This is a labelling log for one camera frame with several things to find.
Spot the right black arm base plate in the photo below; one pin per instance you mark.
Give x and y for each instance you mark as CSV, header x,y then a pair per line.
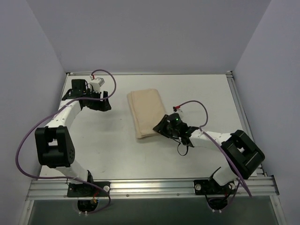
x,y
210,187

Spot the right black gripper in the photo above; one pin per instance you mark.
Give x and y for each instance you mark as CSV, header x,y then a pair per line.
x,y
162,126

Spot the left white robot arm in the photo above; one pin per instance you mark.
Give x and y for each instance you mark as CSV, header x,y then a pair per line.
x,y
55,148

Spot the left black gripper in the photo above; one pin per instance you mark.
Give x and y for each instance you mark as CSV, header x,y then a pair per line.
x,y
98,103

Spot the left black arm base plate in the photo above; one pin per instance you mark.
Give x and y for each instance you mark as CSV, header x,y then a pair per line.
x,y
84,190

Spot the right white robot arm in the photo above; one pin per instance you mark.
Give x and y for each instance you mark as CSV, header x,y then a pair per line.
x,y
242,154

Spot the aluminium rail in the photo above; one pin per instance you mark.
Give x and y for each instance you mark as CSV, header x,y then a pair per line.
x,y
238,104
145,189

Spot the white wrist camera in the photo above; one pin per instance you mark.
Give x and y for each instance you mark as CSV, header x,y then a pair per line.
x,y
177,109
96,84

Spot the front aluminium rail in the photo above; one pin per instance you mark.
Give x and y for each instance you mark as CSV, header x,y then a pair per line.
x,y
145,189

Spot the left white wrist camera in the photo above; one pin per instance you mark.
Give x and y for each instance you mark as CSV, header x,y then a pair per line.
x,y
96,84

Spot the right side aluminium rail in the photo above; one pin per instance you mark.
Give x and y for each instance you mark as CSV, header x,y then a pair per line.
x,y
238,104

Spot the beige cloth wrap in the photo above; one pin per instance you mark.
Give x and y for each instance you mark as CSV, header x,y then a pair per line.
x,y
147,109

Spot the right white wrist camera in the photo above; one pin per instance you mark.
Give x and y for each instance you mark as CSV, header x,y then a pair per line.
x,y
177,109

